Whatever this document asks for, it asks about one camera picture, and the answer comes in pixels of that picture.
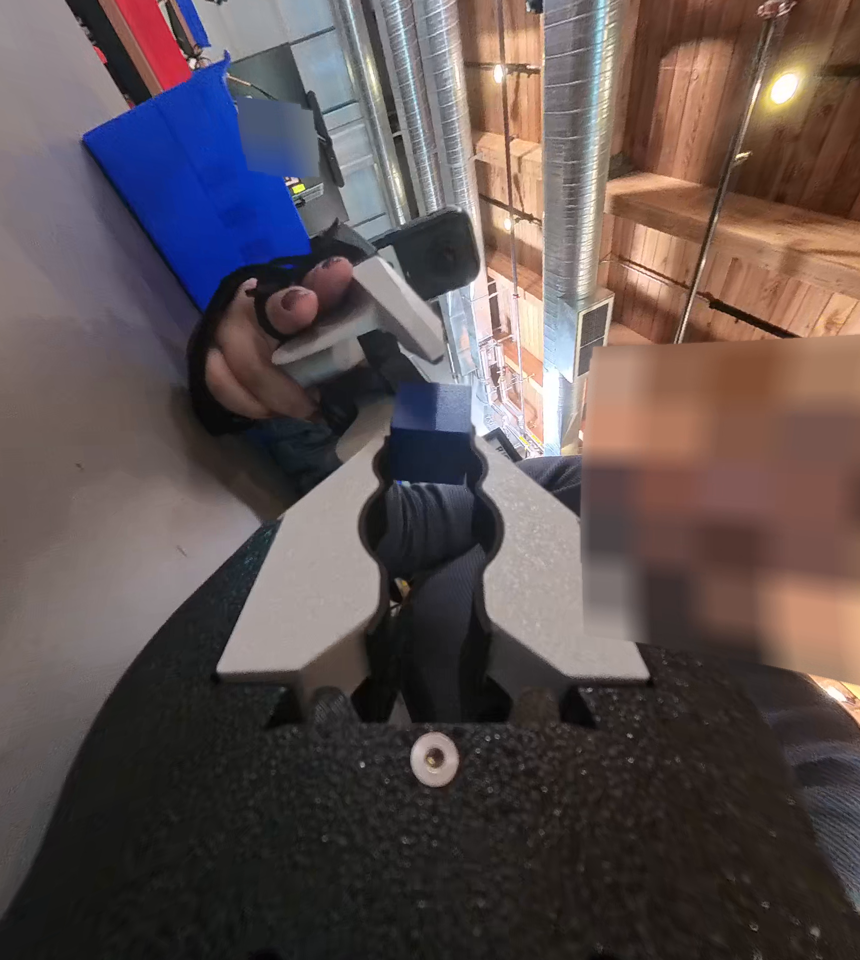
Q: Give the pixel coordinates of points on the person's right hand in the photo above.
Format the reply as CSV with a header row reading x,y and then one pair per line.
x,y
242,375

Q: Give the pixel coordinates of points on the white duct end grille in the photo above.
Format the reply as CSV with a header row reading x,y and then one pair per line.
x,y
593,337

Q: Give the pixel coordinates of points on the small red parts bin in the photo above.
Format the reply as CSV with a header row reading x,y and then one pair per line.
x,y
152,37

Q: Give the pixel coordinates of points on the ceiling spot light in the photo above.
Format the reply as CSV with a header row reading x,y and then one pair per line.
x,y
782,88

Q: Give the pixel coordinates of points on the person's right forearm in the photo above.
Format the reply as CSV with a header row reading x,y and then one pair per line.
x,y
302,450

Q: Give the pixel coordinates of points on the silver ventilation duct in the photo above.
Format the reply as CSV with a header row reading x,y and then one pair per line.
x,y
437,97
580,150
366,97

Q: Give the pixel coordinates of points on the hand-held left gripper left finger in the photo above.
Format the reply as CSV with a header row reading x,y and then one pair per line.
x,y
302,592

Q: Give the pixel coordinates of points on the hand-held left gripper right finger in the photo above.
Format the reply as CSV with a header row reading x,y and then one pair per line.
x,y
542,585

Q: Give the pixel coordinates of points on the dark blue cube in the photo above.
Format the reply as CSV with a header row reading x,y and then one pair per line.
x,y
430,442

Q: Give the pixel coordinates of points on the large blue storage bin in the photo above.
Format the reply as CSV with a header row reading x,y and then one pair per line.
x,y
190,180

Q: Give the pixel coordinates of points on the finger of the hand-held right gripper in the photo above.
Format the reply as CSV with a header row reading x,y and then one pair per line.
x,y
325,352
407,307

